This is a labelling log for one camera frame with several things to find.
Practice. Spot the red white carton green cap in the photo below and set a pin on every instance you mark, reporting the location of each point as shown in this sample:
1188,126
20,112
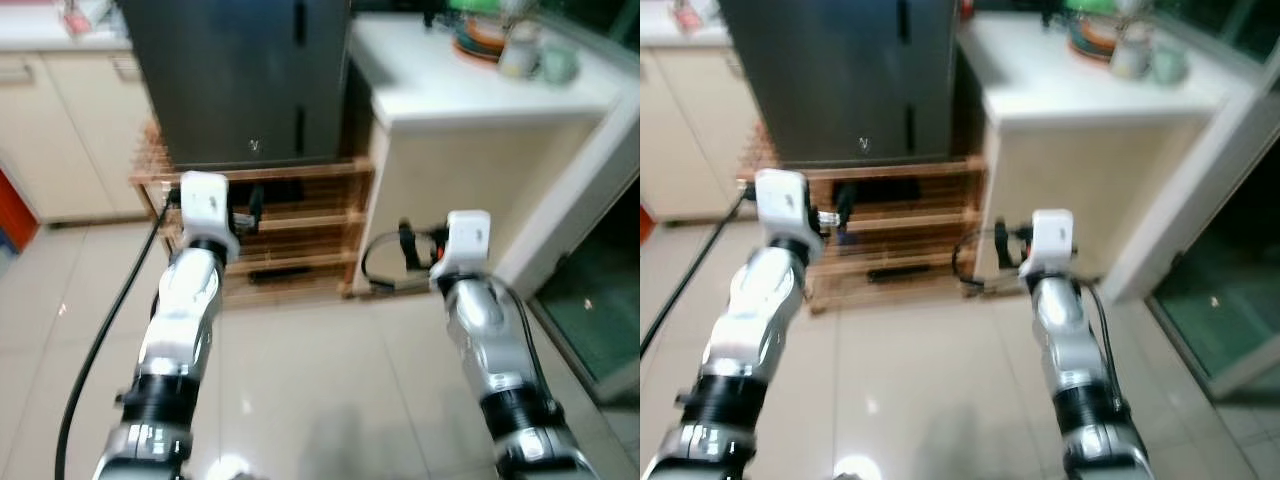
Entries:
76,18
688,18

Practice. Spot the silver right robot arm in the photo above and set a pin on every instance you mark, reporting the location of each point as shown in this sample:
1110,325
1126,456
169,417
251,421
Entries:
1070,340
490,340

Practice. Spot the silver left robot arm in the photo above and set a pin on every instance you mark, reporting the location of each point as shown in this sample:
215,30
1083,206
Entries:
180,320
750,340

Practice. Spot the dark grey mini fridge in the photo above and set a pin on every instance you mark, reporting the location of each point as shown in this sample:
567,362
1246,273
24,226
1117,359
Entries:
830,80
230,80

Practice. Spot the wooden slatted rack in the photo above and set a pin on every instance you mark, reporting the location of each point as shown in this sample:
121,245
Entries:
905,245
310,245

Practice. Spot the black flat bar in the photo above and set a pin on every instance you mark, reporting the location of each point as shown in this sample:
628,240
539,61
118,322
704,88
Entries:
896,272
280,272

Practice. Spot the white counter cabinet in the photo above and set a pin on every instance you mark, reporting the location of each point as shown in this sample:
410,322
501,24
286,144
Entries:
1060,170
450,170

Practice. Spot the beige kitchen cabinet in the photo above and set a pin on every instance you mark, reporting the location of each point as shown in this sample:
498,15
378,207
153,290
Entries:
70,140
690,140

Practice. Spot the white framed glass door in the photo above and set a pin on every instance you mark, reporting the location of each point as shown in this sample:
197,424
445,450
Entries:
590,320
1215,310

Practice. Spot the red orange object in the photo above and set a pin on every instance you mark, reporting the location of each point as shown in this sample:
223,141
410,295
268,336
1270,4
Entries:
645,222
14,215

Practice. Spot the stack of plates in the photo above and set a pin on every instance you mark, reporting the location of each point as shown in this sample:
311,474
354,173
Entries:
478,42
1090,40

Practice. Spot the beige mug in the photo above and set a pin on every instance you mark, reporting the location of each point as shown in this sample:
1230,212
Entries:
518,58
1131,56

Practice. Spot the pale green mug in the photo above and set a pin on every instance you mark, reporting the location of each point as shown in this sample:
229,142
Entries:
1170,66
560,65

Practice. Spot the green bowl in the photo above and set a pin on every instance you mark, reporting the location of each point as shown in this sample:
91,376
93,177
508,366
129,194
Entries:
1090,6
470,6

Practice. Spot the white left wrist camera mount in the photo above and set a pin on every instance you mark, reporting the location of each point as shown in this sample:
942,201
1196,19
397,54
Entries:
785,200
205,200

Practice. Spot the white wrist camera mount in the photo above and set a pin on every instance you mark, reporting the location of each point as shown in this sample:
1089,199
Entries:
465,240
785,200
1052,235
205,200

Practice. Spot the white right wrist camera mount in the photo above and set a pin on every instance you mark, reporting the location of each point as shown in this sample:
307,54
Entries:
465,240
1052,235

